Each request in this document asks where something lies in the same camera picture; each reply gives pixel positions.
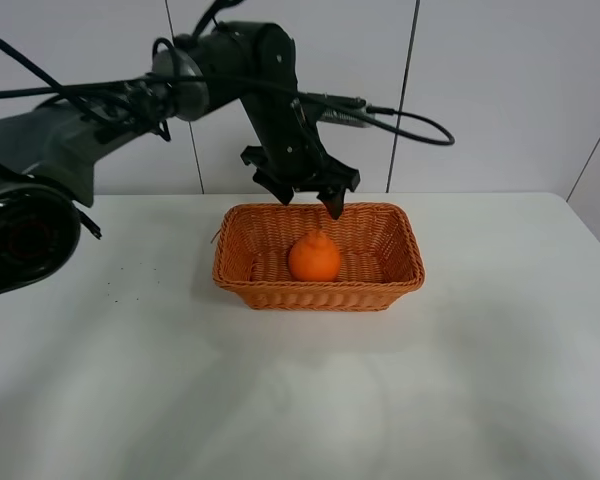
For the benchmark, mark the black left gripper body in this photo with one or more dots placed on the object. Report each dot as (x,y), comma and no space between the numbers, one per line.
(290,150)

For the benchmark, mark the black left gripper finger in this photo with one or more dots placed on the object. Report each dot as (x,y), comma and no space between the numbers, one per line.
(333,199)
(283,193)

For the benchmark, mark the orange with knobbed top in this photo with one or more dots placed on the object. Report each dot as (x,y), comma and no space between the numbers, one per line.
(314,258)

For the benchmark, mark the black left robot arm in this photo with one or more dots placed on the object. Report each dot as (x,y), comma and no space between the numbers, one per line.
(48,155)

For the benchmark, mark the orange wicker basket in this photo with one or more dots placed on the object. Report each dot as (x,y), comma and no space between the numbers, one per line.
(381,260)

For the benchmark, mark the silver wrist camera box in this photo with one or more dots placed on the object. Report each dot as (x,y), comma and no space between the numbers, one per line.
(337,117)

